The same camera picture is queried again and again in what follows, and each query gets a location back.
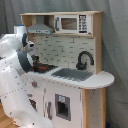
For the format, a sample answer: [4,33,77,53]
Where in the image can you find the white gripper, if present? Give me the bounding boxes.
[32,55,40,71]

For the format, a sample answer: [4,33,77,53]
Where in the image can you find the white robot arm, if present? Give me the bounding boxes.
[0,25,54,128]

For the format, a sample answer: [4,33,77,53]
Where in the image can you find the wooden toy kitchen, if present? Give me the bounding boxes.
[21,11,114,128]

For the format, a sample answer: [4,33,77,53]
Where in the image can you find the black toy stovetop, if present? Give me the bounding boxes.
[33,64,56,73]

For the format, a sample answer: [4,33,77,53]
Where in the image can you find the grey range hood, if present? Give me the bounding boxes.
[25,15,54,36]

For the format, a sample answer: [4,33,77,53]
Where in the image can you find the grey toy sink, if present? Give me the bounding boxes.
[52,68,93,81]

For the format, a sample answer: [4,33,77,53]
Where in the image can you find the black toy faucet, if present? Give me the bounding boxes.
[76,51,94,70]

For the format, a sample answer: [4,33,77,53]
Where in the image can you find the toy oven door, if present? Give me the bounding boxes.
[29,98,37,111]

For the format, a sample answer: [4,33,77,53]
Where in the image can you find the toy microwave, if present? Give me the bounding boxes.
[55,14,92,34]

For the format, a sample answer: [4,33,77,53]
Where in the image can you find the grey ice dispenser panel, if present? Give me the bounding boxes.
[55,94,71,121]

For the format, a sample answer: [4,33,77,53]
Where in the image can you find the grey backdrop curtain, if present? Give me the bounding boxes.
[0,0,128,128]

